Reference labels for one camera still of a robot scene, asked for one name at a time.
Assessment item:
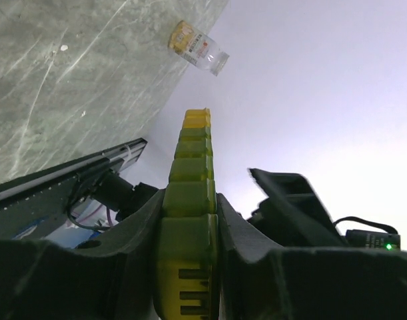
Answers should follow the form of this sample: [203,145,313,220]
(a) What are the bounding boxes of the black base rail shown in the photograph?
[0,138,147,240]

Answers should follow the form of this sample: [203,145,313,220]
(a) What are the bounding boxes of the clear glass pill bottle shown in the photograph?
[168,20,229,76]

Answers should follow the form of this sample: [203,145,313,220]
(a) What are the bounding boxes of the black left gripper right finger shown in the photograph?
[217,194,407,319]

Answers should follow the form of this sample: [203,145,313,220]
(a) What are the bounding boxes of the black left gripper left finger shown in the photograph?
[0,190,165,319]

